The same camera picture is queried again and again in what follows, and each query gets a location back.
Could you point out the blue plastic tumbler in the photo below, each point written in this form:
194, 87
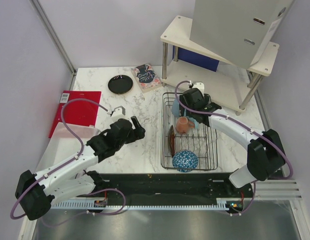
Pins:
177, 110

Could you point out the blue white patterned bowl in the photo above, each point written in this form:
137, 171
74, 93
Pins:
185, 161

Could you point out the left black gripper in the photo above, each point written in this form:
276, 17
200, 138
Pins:
137, 133

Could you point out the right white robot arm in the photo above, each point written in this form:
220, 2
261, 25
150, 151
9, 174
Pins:
265, 154

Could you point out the grey ring binder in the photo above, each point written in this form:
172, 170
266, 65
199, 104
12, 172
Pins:
237, 30

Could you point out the white cable duct rail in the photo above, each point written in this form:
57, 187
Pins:
95, 204

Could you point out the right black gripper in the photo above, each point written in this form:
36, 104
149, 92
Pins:
206, 98

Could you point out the blue folder under shelf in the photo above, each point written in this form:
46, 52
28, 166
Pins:
196, 59

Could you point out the pink ceramic mug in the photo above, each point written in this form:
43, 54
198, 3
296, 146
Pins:
183, 125

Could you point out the light blue ceramic mug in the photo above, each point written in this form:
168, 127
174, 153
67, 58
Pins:
194, 123

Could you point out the red plastic folder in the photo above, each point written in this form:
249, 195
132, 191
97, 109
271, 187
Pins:
81, 112

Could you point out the red floral plate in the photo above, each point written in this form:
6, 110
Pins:
171, 141

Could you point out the white two-tier shelf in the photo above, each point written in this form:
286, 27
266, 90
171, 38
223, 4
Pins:
229, 86

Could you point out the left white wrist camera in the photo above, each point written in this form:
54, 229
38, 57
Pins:
118, 113

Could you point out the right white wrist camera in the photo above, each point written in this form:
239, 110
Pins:
197, 85

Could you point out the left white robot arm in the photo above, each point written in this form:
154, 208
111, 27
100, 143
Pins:
37, 192

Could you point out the floral cover book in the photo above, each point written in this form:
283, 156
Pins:
146, 78

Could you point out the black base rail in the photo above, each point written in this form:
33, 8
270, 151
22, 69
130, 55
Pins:
168, 188

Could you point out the black wire dish rack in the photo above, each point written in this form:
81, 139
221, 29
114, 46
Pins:
202, 141

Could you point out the clear plastic sleeve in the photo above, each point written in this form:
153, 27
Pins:
63, 144

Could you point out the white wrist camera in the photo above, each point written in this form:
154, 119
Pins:
197, 85
118, 113

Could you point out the black plate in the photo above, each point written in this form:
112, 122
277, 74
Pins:
120, 84

